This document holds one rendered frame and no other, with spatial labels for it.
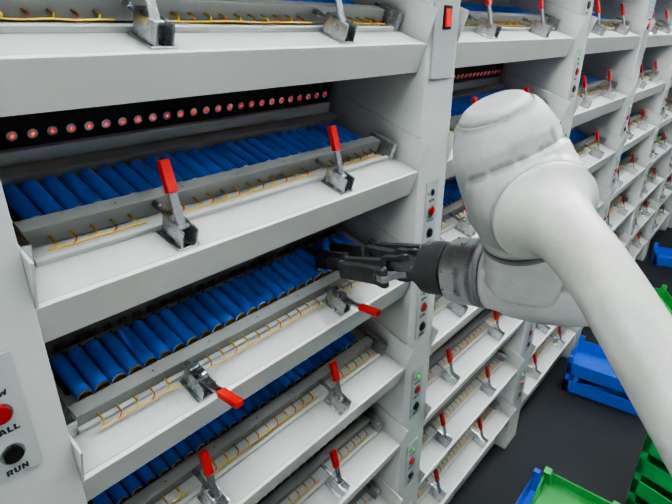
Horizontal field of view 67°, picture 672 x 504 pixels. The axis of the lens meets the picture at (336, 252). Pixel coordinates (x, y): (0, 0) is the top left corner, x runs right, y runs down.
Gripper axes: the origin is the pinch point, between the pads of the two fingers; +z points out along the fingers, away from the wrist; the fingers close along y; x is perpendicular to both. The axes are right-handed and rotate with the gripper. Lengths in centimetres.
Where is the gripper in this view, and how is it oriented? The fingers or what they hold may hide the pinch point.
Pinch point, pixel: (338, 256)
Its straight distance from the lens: 82.8
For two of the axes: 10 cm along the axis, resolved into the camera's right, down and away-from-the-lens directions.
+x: 1.5, 9.5, 2.8
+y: -6.5, 3.1, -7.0
